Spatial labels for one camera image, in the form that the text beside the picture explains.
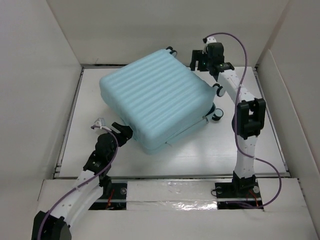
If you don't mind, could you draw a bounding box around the light blue hard-shell suitcase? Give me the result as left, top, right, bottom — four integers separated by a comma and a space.
99, 47, 219, 154

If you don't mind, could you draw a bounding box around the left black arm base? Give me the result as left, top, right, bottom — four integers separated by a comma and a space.
89, 182, 128, 211

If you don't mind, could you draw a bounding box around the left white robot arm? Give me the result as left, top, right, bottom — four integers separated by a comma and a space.
31, 118, 133, 240

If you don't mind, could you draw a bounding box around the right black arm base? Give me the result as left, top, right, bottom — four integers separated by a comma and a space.
211, 182, 263, 210

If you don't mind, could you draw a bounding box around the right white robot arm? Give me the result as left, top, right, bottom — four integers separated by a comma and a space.
190, 42, 266, 197

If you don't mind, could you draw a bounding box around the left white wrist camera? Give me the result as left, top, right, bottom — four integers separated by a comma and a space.
90, 117, 106, 130

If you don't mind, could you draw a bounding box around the aluminium rail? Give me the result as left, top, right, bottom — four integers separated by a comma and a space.
51, 172, 291, 180

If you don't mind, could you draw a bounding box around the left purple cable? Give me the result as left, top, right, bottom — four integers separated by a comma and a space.
37, 124, 120, 240

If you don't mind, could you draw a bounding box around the purple cable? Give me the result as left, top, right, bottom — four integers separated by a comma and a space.
203, 32, 283, 209
37, 124, 120, 240

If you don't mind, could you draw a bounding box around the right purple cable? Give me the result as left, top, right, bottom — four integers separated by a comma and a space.
203, 32, 283, 209

